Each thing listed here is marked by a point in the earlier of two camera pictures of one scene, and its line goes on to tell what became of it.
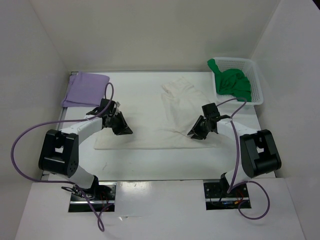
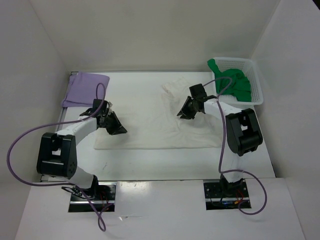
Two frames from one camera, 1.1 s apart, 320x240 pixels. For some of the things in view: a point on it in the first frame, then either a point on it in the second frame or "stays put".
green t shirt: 231,81 stays put
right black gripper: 200,135 -> 184,110
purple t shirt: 85,89 stays put
